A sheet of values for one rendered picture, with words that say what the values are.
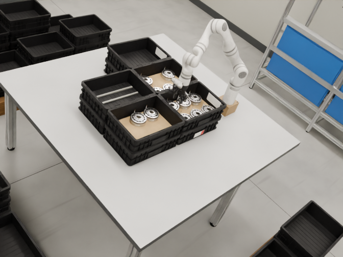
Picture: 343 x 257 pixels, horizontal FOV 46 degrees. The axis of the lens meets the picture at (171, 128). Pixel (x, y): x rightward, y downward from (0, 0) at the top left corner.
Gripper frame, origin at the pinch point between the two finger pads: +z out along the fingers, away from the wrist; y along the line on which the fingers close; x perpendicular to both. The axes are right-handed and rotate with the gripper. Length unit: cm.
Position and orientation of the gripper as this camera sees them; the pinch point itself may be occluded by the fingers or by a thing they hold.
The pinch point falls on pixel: (177, 99)
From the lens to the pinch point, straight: 270.2
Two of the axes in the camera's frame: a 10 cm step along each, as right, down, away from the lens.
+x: -7.5, 2.8, -6.0
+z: -2.5, 7.2, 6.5
